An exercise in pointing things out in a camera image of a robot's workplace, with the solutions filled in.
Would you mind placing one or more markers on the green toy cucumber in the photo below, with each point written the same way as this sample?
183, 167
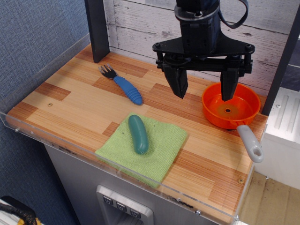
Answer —
138, 134

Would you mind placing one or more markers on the green cloth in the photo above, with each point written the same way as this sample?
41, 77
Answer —
165, 141

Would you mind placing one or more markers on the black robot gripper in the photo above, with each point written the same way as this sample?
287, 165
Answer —
203, 47

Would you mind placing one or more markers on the white ribbed appliance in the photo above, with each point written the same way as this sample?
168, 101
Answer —
281, 140

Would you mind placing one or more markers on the dark grey post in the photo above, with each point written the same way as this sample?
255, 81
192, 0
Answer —
98, 30
280, 72

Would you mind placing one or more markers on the silver toy fridge cabinet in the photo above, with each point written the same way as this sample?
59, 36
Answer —
100, 197

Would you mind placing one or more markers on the right dark grey post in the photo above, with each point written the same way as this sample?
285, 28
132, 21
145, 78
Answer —
280, 72

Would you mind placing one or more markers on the orange pan with grey handle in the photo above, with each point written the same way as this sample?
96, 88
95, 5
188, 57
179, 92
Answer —
235, 114

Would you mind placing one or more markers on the blue handled fork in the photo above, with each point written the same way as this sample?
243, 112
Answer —
128, 88

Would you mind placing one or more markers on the clear acrylic guard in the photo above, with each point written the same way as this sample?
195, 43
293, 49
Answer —
202, 182

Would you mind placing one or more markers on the left dark grey post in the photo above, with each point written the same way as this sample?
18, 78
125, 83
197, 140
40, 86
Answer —
98, 30

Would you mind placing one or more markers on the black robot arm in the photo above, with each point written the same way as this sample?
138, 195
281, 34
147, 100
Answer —
198, 4

